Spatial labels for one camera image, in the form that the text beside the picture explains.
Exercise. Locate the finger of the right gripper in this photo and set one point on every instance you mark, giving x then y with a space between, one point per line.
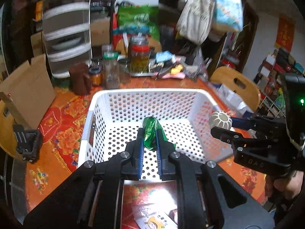
243 123
227 136

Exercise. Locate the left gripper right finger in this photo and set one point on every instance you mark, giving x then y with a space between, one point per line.
171 162

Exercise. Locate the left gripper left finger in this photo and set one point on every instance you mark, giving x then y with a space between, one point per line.
127 165

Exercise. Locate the white ribbed round object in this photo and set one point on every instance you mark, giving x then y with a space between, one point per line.
220 119

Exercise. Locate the green foil packet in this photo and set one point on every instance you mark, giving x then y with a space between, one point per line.
150 126

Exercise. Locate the right hand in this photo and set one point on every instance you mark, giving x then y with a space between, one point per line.
289 187

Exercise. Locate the right wooden chair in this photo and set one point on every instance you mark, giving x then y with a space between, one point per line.
239 84

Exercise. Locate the wooden chair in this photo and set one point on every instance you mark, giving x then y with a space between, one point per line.
239 84
7 137

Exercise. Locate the orange floral tablecloth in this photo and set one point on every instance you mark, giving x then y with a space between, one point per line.
62 128

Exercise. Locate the white perforated plastic basket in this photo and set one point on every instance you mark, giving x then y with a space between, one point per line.
115 116

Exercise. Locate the shelf with boxes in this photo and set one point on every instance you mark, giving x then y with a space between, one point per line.
269 82

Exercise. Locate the glass jar green lid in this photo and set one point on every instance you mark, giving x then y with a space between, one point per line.
111 70

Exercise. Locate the small amber jar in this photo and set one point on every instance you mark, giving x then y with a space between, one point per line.
95 75

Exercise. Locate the brown ceramic jar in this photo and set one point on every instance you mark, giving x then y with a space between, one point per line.
80 79

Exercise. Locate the black clamp on table edge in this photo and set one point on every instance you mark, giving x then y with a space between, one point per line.
29 143

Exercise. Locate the white canvas tote bag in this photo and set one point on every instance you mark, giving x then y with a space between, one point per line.
195 20

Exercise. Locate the blue printed tote bag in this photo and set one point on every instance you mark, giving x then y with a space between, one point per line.
228 16

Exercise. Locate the large pickle jar red lid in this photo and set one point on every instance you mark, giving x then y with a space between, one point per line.
139 53

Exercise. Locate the cardboard box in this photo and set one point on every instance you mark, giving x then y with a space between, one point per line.
28 92

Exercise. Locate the left wooden chair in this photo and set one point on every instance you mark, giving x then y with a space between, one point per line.
7 137

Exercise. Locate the green shopping bag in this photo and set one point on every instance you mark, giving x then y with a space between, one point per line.
139 19

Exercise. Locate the red wall banner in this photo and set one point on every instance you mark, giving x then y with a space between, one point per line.
285 33

